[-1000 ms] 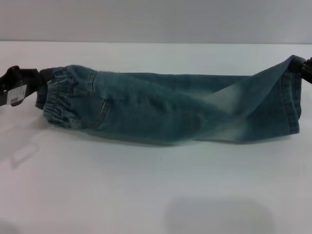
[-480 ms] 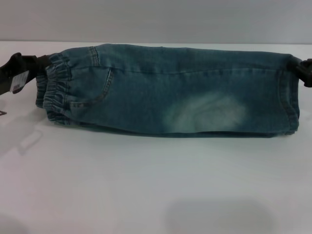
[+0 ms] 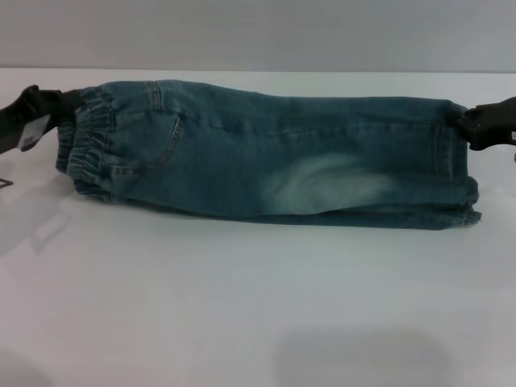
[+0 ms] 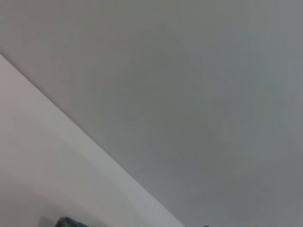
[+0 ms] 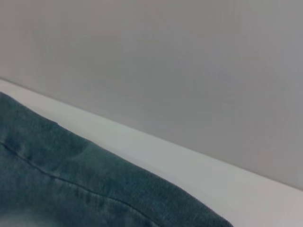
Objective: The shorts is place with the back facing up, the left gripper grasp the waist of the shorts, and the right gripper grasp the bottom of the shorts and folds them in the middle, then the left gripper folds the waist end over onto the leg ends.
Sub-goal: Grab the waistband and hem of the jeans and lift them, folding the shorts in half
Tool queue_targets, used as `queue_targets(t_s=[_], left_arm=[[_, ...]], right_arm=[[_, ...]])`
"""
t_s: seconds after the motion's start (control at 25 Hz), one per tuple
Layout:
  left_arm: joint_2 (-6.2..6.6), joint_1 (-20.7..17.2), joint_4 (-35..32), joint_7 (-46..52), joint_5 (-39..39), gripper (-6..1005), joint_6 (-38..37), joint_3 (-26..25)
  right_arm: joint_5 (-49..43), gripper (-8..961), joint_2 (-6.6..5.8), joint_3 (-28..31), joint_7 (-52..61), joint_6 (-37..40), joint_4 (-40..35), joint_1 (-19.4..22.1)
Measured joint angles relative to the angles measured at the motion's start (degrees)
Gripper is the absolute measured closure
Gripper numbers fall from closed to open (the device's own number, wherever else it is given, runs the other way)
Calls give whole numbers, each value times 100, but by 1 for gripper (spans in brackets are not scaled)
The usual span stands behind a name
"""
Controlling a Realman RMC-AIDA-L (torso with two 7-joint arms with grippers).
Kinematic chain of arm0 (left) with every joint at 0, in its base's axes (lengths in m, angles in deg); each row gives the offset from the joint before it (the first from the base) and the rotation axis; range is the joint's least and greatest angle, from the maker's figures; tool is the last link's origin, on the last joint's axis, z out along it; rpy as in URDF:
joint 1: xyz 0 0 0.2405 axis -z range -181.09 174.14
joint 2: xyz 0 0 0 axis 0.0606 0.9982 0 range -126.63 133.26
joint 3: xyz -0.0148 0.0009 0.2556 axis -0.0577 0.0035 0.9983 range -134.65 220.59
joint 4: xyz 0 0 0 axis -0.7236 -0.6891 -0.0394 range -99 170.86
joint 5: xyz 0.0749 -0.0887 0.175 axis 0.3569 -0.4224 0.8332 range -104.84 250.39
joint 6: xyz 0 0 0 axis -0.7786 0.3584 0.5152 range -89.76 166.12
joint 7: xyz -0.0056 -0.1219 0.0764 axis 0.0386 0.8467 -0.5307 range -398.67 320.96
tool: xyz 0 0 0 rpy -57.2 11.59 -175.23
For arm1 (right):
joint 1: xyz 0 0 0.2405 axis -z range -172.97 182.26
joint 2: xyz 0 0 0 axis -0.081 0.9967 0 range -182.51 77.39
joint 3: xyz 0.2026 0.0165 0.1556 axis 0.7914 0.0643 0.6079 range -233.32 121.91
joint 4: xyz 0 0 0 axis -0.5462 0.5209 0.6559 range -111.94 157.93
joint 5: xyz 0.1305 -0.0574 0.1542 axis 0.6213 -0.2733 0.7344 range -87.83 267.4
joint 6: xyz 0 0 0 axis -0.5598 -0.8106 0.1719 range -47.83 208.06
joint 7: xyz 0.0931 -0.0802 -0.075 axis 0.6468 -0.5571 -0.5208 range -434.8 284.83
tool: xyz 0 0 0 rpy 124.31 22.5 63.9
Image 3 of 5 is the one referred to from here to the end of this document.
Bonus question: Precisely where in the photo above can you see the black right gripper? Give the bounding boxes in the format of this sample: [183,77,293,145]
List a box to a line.
[445,95,516,152]

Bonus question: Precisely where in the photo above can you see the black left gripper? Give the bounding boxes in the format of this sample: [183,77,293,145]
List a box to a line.
[0,84,82,152]

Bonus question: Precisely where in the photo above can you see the blue denim shorts cartoon print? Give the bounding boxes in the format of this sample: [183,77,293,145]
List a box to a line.
[55,79,484,230]

